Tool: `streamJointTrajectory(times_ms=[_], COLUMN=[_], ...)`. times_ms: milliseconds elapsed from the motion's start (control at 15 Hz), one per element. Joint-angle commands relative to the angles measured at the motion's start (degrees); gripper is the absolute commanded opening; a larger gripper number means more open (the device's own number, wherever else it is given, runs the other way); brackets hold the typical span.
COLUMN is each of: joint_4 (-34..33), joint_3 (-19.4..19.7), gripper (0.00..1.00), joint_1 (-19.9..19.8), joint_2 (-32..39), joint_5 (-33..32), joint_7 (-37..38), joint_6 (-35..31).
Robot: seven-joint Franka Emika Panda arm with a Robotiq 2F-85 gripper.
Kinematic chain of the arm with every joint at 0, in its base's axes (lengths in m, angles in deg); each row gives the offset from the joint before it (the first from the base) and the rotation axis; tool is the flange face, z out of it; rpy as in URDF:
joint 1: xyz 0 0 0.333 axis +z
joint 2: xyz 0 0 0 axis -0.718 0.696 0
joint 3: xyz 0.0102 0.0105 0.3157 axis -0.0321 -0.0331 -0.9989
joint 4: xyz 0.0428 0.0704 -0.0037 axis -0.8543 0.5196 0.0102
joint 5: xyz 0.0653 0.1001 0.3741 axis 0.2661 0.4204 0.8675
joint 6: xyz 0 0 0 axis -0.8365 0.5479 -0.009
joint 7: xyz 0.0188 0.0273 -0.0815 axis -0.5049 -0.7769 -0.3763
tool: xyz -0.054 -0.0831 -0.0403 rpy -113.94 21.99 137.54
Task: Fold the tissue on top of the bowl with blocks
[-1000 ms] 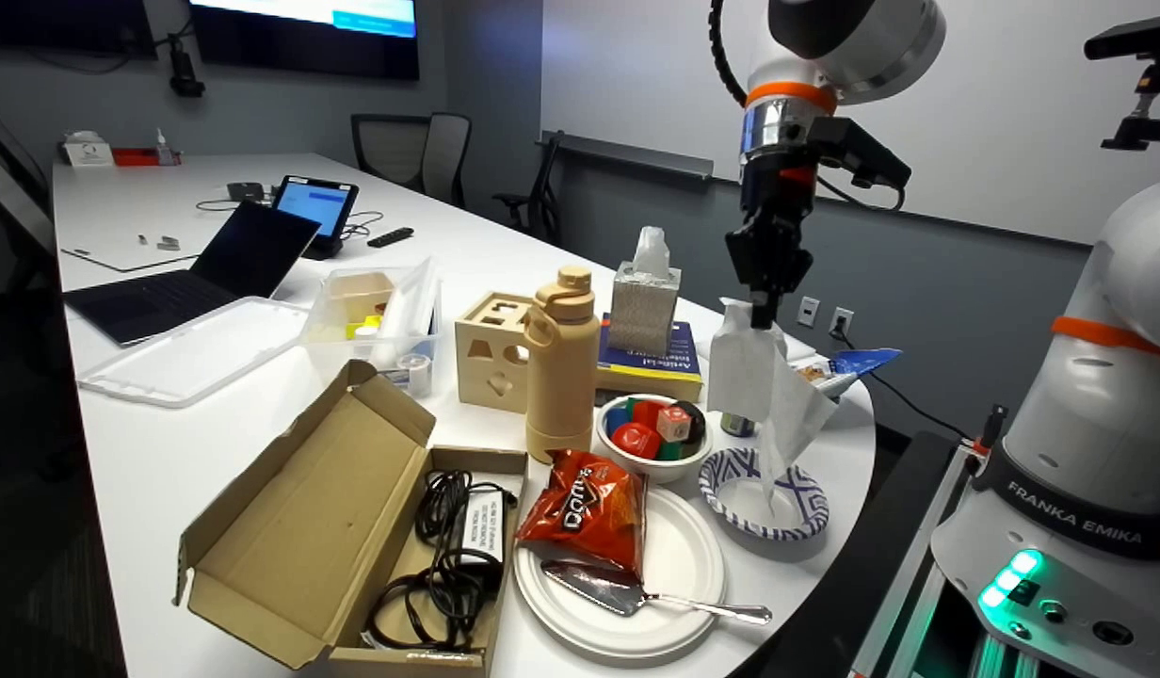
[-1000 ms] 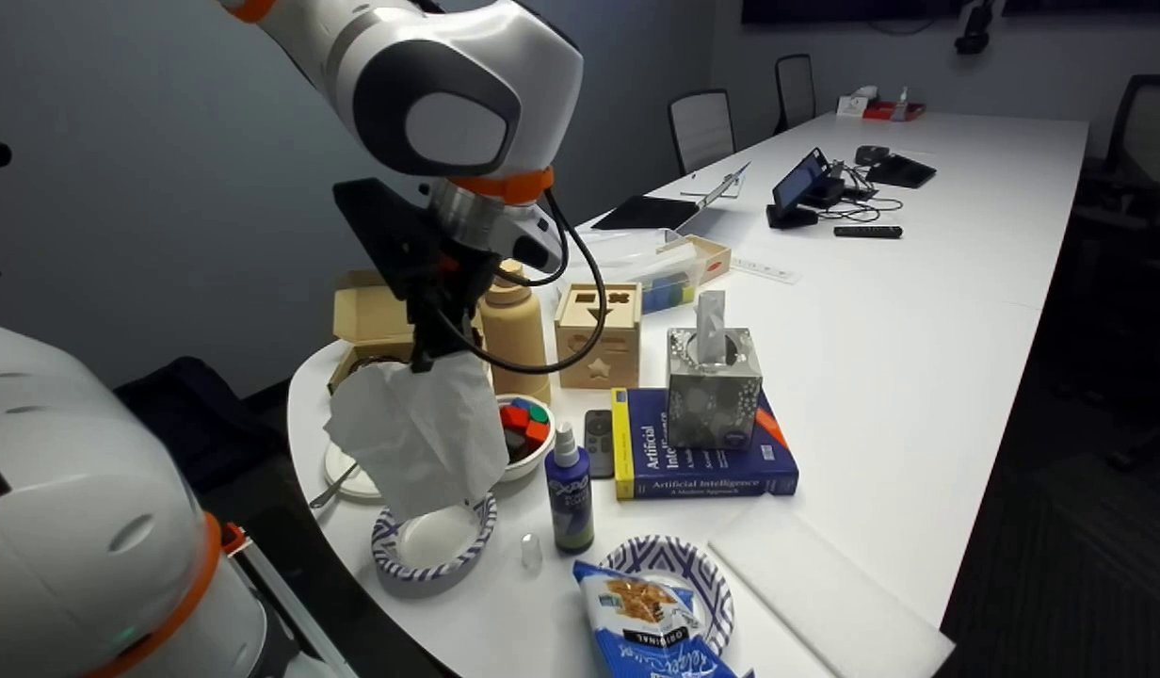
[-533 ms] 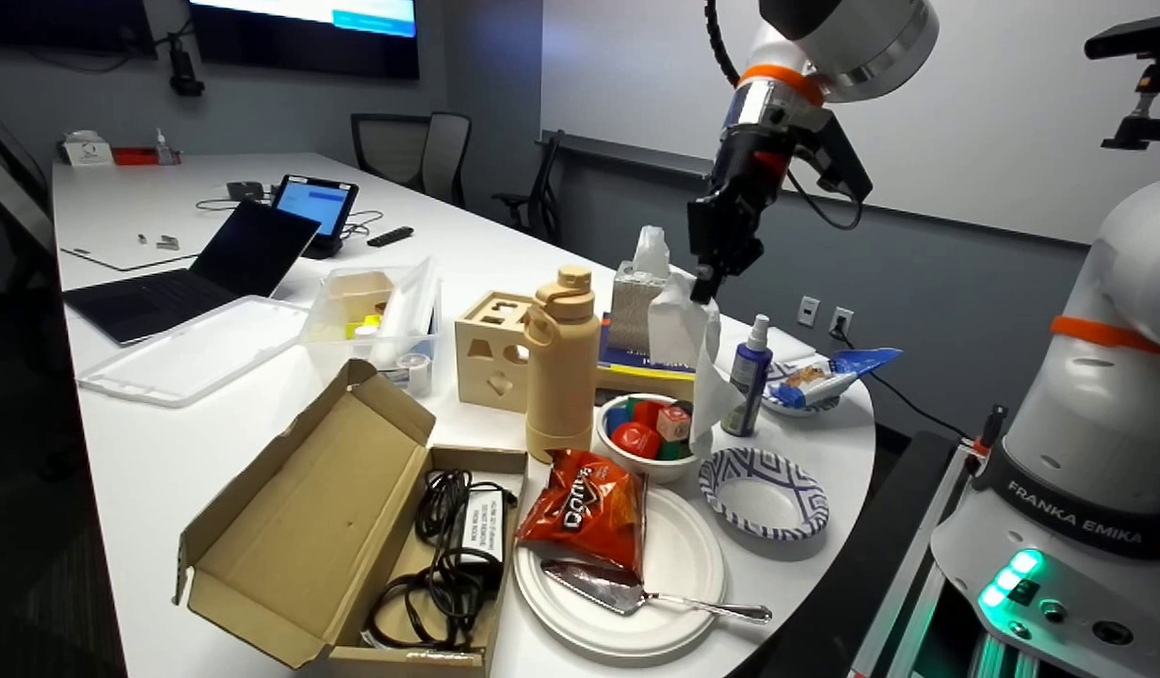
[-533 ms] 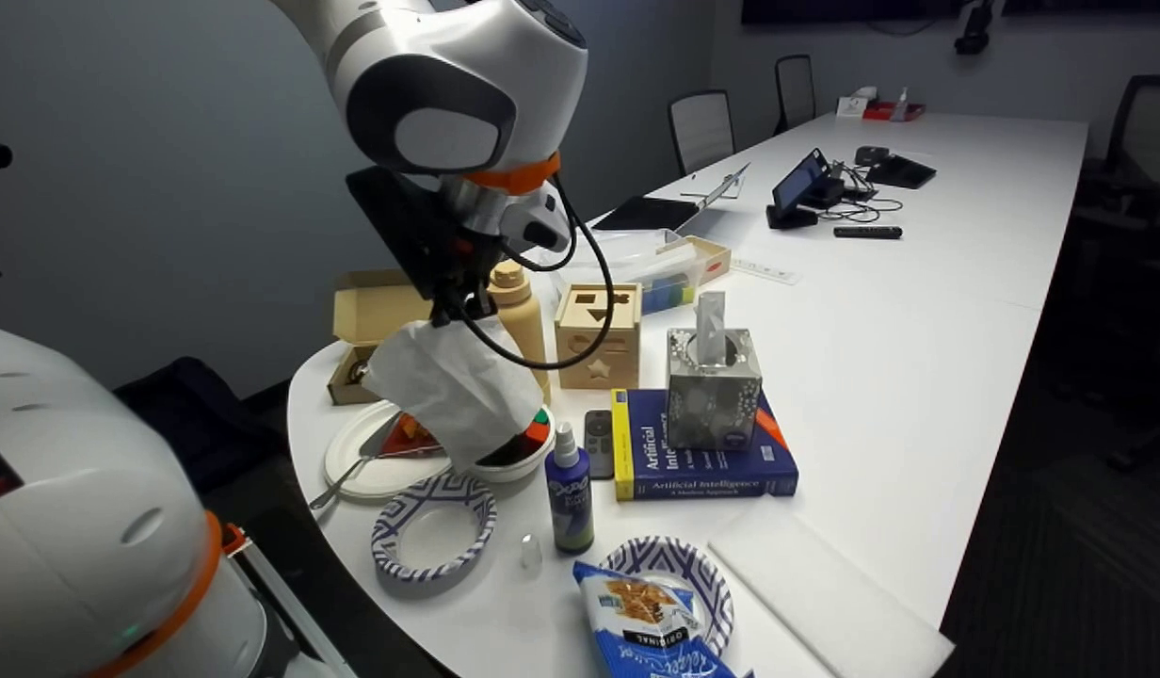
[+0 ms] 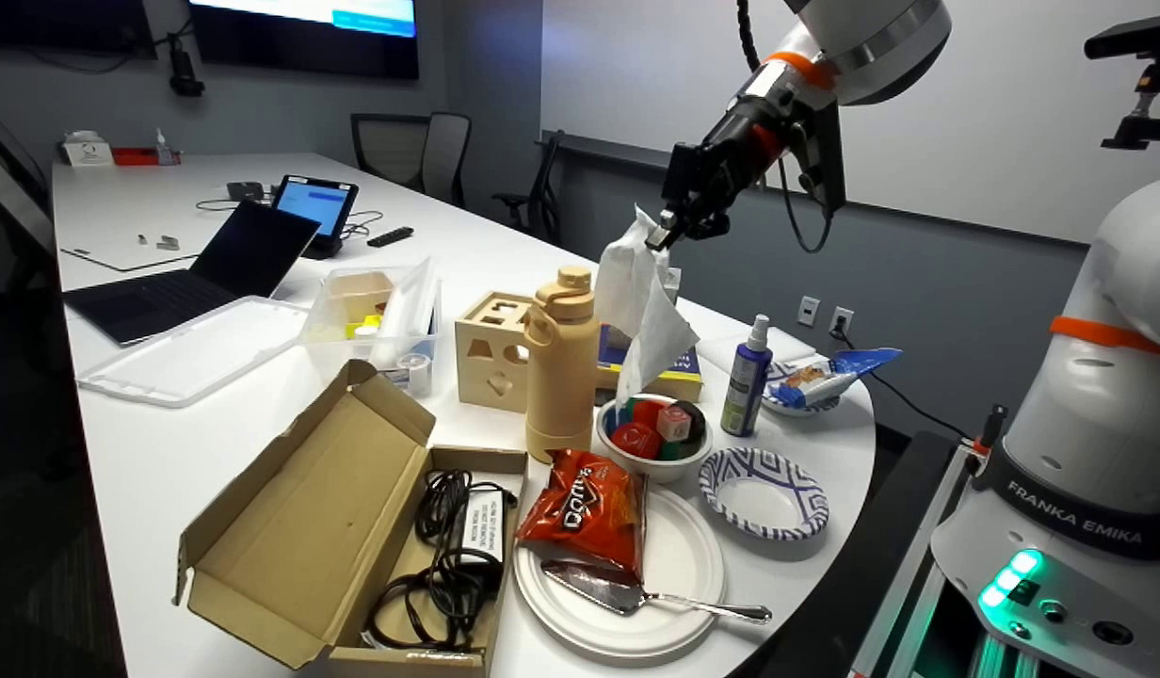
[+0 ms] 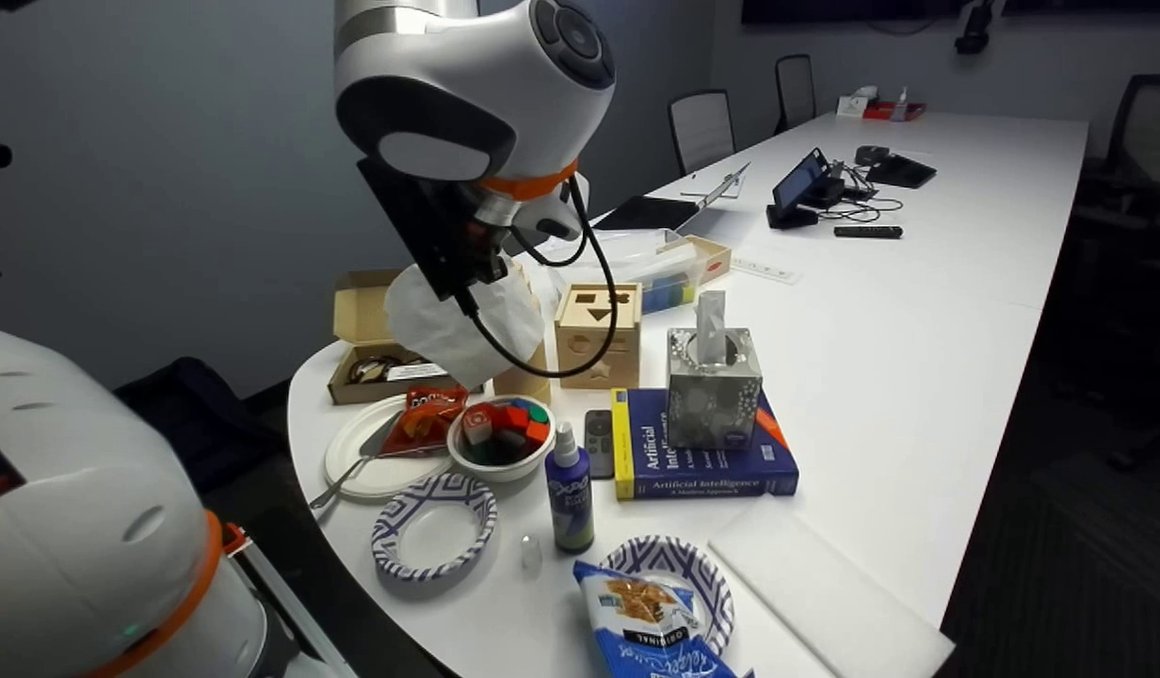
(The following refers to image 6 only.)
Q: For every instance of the black pouch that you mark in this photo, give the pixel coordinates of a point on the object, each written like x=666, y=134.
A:
x=902, y=166

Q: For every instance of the white bowl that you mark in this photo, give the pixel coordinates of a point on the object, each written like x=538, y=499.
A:
x=508, y=473

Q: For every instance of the red Doritos chip bag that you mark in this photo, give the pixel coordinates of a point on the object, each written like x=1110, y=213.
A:
x=428, y=420

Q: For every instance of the metal serving spoon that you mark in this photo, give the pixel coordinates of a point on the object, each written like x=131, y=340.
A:
x=355, y=473

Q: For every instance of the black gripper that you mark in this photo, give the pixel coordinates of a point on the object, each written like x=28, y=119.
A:
x=424, y=229

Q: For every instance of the blue yellow textbook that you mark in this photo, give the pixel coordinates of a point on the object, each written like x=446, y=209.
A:
x=707, y=473

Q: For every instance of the red flat object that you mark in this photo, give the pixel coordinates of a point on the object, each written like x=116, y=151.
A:
x=902, y=115

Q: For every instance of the small clear bottle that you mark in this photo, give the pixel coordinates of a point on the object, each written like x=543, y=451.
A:
x=902, y=100

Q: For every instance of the small black remote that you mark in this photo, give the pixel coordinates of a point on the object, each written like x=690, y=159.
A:
x=869, y=232

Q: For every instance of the wooden shape sorter box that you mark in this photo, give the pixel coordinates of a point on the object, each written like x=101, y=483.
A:
x=602, y=343

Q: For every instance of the black tablet with stand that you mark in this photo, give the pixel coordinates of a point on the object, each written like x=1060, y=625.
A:
x=802, y=188

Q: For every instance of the grey remote control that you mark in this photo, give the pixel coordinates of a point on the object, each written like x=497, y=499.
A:
x=602, y=444

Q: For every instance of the white paper tissue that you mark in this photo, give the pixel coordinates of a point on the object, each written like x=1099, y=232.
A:
x=463, y=343
x=710, y=323

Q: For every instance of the white sign box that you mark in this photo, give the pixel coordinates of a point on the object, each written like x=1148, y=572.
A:
x=858, y=105

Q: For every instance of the blue patterned paper plate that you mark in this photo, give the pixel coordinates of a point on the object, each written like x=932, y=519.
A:
x=397, y=548
x=714, y=589

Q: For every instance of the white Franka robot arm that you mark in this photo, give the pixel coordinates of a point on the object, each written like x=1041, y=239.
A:
x=479, y=77

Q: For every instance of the black webcam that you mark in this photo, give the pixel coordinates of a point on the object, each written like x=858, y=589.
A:
x=977, y=30

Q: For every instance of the white flat sheet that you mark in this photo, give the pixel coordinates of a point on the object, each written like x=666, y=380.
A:
x=832, y=603

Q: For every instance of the blue white snack bag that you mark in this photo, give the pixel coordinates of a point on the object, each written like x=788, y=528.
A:
x=651, y=628

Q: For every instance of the grey office chair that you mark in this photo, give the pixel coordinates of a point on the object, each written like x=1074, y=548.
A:
x=1148, y=164
x=704, y=127
x=795, y=86

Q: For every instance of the white paper sheets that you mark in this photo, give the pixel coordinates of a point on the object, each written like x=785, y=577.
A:
x=714, y=189

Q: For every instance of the blue spray bottle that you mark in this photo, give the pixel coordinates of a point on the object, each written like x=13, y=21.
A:
x=572, y=494

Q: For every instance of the plain white paper plate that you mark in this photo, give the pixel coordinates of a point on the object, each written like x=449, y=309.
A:
x=360, y=473

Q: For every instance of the open cardboard box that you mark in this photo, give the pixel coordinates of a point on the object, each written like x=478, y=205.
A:
x=360, y=313

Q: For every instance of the grey tissue box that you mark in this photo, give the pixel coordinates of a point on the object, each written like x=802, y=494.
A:
x=714, y=397

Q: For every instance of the black round block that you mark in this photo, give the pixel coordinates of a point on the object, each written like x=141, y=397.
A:
x=508, y=448

